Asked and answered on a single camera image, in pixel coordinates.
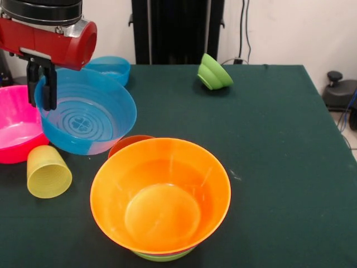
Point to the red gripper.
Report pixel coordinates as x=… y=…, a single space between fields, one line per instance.
x=55 y=44

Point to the pink plastic bowl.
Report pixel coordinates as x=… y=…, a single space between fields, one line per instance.
x=16 y=155
x=14 y=120

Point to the blue plastic bowl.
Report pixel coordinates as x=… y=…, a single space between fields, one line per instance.
x=117 y=68
x=92 y=111

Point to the yellow plastic cup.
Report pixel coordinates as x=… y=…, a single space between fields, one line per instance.
x=47 y=173

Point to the orange plastic bowl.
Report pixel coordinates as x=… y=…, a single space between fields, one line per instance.
x=159 y=173

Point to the small green plastic bowl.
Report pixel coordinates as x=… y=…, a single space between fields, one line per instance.
x=214 y=75

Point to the black stand base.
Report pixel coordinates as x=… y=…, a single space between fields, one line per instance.
x=14 y=81
x=343 y=95

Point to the red plastic bowl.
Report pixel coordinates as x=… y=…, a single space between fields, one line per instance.
x=122 y=143

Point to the large green plastic bowl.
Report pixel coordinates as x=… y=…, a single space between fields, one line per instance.
x=164 y=258

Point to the dark green table cloth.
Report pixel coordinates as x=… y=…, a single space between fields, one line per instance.
x=251 y=125

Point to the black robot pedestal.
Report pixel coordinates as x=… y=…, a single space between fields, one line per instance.
x=178 y=33

